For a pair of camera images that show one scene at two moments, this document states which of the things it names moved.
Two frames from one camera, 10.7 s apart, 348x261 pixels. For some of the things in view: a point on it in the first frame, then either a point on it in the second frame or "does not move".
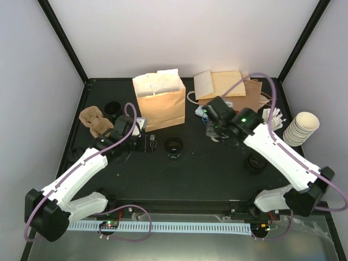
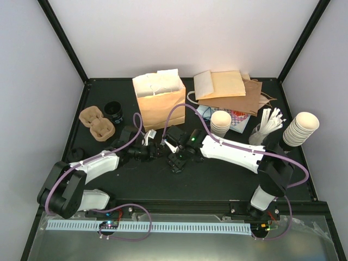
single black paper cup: [173, 145] -> [175, 168]
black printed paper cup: [111, 110] does not move
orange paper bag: [161, 98] does not move
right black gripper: [210, 131] -> [172, 159]
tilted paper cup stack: [300, 128] does not move
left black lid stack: [74, 154] does not move
